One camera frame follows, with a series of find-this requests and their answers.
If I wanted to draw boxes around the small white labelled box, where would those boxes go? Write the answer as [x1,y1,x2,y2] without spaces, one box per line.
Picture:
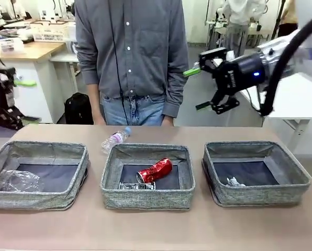
[0,36,25,53]

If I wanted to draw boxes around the clear capless plastic bottle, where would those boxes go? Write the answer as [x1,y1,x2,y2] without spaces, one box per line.
[0,169,44,192]

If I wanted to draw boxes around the white paper ball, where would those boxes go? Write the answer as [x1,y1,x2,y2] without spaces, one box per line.
[226,176,247,188]

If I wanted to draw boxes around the blue jeans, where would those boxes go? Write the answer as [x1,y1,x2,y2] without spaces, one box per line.
[102,94,168,127]

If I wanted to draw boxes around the grey button shirt torso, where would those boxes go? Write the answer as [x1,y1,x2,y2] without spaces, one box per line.
[74,0,190,119]

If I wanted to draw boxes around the person's right forearm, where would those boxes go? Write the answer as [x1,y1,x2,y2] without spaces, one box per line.
[74,44,106,118]

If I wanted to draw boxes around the white slatted crate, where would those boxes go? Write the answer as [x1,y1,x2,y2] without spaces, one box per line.
[30,20,76,42]

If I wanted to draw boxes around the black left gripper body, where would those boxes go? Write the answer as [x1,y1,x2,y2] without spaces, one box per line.
[0,64,17,127]

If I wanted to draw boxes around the bystander in beige top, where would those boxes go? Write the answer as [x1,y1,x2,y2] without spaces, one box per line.
[276,0,299,38]

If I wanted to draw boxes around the white background desk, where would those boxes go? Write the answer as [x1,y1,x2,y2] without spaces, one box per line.
[50,51,80,92]

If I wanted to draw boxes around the narrow grey fabric basket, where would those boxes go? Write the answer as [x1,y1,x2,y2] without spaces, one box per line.
[101,143,196,211]

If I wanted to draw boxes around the black tripod pole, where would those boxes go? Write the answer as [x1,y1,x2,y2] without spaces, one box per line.
[272,0,288,38]

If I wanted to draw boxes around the grey fabric basket tilted rim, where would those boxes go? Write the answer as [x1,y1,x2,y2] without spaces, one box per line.
[202,141,311,209]

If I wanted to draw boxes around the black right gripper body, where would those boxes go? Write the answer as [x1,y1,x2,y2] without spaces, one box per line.
[214,53,267,97]

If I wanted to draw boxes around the metal frame background desk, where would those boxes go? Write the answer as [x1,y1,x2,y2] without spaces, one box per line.
[205,18,266,53]

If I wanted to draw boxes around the black backpack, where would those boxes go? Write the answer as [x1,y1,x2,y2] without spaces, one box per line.
[64,92,95,126]

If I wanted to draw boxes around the person's left forearm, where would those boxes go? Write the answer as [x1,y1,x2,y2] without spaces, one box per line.
[162,52,190,119]

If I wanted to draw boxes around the wide grey fabric basket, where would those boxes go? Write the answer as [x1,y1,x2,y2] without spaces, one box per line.
[0,140,91,211]

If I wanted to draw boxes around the bystander in white shirt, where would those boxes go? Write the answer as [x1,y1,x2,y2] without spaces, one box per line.
[221,0,267,57]

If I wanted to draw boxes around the crushed red soda can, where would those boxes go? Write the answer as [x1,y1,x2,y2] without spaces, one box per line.
[137,157,174,184]

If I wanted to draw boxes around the wooden top desk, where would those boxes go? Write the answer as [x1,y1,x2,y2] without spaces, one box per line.
[0,33,68,124]

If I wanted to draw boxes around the thin black hanging cord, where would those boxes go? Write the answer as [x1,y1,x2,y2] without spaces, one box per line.
[108,0,128,126]

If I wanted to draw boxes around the crushed dark soda can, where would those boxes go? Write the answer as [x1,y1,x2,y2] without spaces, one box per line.
[118,181,157,190]

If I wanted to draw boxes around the crushed blue-capped plastic bottle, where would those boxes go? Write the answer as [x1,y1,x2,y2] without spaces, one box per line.
[102,127,132,155]

